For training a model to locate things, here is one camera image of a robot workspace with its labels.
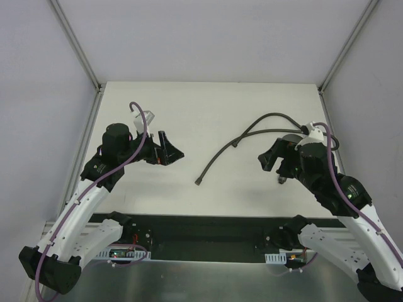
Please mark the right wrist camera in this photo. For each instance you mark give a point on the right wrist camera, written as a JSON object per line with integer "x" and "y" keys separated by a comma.
{"x": 312, "y": 135}

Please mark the right white cable duct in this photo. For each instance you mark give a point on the right white cable duct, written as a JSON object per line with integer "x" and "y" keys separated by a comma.
{"x": 283, "y": 258}

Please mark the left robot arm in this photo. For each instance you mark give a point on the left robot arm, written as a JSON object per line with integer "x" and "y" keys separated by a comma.
{"x": 60, "y": 256}

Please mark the white cable duct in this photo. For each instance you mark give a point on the white cable duct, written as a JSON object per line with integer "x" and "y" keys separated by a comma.
{"x": 122, "y": 254}
{"x": 283, "y": 258}

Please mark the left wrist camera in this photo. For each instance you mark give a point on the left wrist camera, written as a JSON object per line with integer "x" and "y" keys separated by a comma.
{"x": 141, "y": 119}

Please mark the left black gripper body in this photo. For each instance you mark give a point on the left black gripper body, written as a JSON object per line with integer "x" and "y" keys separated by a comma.
{"x": 160, "y": 148}

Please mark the right aluminium frame post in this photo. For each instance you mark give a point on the right aluminium frame post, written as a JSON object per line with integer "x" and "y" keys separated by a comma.
{"x": 348, "y": 44}

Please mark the left aluminium frame post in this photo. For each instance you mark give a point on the left aluminium frame post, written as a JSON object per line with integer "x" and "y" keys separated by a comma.
{"x": 69, "y": 33}

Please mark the aluminium frame post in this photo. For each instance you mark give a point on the aluminium frame post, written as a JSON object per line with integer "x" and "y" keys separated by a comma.
{"x": 348, "y": 44}
{"x": 69, "y": 33}

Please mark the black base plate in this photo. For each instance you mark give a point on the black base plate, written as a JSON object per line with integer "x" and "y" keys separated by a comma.
{"x": 216, "y": 239}

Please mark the grey shower head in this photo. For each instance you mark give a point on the grey shower head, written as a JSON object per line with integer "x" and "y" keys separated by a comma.
{"x": 291, "y": 140}

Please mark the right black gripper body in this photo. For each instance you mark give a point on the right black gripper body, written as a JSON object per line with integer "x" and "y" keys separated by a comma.
{"x": 280, "y": 156}

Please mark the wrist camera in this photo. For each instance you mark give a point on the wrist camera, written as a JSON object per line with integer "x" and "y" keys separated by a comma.
{"x": 141, "y": 119}
{"x": 312, "y": 135}

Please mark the left white cable duct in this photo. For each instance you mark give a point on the left white cable duct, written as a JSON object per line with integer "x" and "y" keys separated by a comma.
{"x": 122, "y": 254}

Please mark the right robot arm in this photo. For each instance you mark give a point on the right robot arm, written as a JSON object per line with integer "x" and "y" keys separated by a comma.
{"x": 377, "y": 268}

